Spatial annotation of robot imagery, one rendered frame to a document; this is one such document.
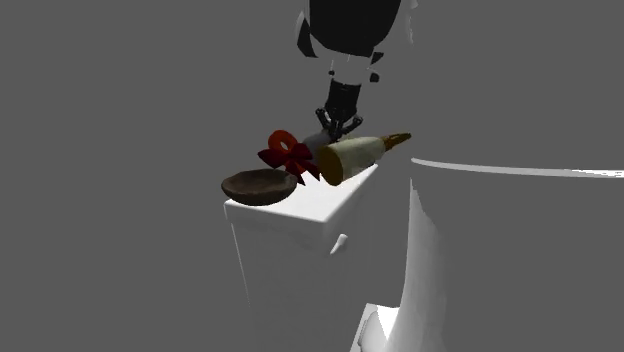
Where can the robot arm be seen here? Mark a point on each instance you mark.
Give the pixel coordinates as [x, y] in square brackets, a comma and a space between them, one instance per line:
[353, 24]

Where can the cream bottle with golden neck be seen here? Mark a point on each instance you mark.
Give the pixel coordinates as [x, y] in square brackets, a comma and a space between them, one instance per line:
[356, 155]

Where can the grey cylinder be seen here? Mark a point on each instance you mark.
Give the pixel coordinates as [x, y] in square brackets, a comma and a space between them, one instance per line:
[315, 142]

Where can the brown bowl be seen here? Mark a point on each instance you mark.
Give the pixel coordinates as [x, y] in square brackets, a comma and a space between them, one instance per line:
[258, 187]

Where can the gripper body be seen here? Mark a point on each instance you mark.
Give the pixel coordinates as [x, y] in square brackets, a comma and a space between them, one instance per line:
[343, 96]

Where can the red ribbon bow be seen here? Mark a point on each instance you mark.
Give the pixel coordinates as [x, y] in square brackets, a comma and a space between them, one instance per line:
[288, 155]

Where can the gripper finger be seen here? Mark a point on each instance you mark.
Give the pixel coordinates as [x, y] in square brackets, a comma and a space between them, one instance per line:
[352, 123]
[322, 117]

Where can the white toilet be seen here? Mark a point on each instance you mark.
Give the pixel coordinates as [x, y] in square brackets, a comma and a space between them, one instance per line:
[297, 263]

